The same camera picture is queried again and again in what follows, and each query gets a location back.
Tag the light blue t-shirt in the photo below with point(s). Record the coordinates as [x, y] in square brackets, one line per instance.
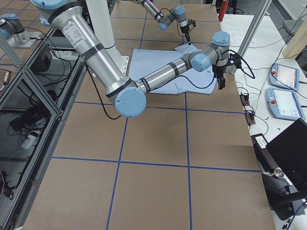
[172, 72]

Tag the near teach pendant tablet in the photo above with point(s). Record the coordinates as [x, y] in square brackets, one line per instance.
[284, 104]

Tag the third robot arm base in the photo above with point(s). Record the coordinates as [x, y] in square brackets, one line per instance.
[12, 30]

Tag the teach pendant tablet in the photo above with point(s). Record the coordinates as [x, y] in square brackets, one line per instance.
[284, 77]
[284, 104]

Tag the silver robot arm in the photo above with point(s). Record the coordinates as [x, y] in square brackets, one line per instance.
[127, 95]
[165, 17]

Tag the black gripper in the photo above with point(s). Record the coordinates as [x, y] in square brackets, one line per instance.
[185, 30]
[219, 71]

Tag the far teach pendant tablet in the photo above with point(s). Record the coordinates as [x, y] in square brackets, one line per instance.
[284, 77]

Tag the aluminium frame post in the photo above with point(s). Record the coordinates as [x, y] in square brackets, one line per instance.
[241, 22]

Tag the red cylinder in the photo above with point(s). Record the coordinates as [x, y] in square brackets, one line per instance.
[222, 10]

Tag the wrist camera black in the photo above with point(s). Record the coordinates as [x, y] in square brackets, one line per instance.
[234, 60]
[192, 23]

